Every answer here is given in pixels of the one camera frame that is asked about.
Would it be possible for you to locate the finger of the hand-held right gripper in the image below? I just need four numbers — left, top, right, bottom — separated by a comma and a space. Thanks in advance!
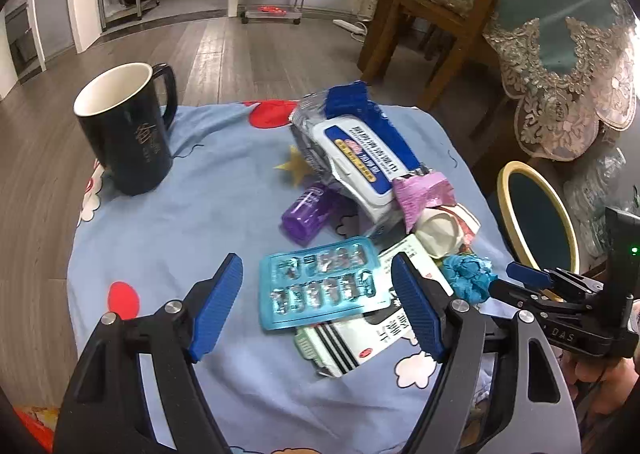
487, 280, 567, 319
506, 261, 607, 296

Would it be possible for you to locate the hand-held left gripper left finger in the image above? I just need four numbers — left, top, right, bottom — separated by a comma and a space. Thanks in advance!
52, 252, 245, 454

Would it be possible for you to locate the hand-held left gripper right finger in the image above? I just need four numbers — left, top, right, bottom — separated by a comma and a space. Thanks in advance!
391, 253, 582, 454

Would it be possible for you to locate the blue paper ball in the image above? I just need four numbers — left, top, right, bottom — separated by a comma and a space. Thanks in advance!
440, 254, 498, 306

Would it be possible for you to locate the blue bin with yellow rim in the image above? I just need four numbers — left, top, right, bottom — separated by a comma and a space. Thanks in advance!
496, 161, 581, 285

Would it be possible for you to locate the white striped medicine box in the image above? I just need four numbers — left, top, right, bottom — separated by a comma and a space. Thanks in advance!
294, 233, 456, 379

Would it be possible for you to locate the red white wrapper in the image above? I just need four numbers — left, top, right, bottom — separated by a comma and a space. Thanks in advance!
440, 204, 482, 255

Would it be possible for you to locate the white paper ball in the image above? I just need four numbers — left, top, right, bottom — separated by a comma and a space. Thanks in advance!
415, 211, 463, 260

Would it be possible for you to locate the blue blister pack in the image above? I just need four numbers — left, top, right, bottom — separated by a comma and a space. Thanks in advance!
259, 235, 392, 333

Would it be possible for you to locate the pink foil wrapper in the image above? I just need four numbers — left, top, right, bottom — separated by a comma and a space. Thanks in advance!
392, 171, 456, 230

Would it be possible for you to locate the small purple bottle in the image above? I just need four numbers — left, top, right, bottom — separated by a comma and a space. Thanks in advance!
281, 183, 346, 246

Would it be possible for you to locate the blue silver wet wipes packet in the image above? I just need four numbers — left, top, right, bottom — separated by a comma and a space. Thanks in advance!
289, 81, 431, 235

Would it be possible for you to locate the person's right hand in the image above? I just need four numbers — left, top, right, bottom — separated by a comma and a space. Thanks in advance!
565, 351, 640, 415

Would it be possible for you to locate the blue cartoon printed cushion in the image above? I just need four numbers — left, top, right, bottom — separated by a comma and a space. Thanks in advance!
65, 102, 506, 454

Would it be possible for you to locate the pile of clear plastic bags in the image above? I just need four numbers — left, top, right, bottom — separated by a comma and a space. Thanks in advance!
562, 144, 632, 257

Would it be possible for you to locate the black mug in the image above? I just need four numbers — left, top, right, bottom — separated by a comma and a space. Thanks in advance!
73, 62, 178, 196

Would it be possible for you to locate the orange cloth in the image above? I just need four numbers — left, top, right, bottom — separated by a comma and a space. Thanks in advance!
15, 406, 63, 454

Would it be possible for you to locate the white power strip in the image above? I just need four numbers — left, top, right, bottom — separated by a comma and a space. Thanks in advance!
332, 18, 371, 41

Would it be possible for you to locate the brown wooden chair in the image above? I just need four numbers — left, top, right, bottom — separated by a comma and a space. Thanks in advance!
357, 0, 518, 111

